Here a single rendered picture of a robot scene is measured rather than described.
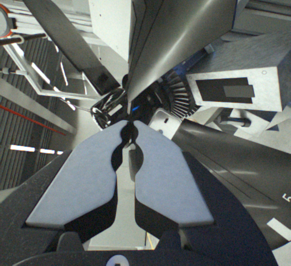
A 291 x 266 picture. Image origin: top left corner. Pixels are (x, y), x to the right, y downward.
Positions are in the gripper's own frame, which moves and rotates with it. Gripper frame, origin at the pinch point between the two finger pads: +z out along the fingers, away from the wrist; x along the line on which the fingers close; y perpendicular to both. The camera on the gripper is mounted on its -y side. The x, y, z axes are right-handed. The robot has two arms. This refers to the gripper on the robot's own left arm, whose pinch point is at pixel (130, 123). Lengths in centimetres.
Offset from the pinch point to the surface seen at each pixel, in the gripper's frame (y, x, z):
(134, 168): 33.7, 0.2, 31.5
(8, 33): 0, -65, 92
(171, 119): 10.3, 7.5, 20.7
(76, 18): -8, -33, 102
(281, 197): 14.5, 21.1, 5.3
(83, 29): -3, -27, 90
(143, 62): -3.0, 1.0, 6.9
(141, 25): -6.2, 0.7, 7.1
